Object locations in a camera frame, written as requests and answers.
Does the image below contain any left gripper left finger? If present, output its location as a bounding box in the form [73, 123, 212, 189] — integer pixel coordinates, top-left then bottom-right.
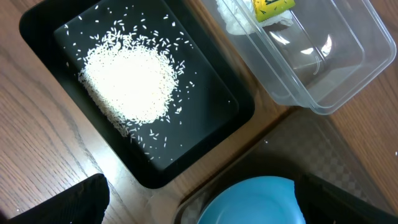
[5, 174, 110, 224]

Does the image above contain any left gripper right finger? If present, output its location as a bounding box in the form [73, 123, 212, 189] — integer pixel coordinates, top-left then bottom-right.
[294, 174, 397, 224]

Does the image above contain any pile of white rice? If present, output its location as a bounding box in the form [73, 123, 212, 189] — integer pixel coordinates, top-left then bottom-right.
[63, 6, 197, 161]

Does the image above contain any green yellow foil wrapper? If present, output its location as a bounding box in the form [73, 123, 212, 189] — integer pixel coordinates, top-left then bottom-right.
[252, 0, 295, 22]

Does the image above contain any brown serving tray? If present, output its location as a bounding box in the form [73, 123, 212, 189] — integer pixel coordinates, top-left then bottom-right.
[174, 110, 394, 223]

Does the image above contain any black rectangular tray bin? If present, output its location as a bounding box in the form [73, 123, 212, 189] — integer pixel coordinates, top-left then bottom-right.
[19, 0, 254, 189]

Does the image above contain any clear plastic bin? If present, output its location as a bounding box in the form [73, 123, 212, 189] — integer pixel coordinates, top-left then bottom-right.
[204, 0, 397, 115]

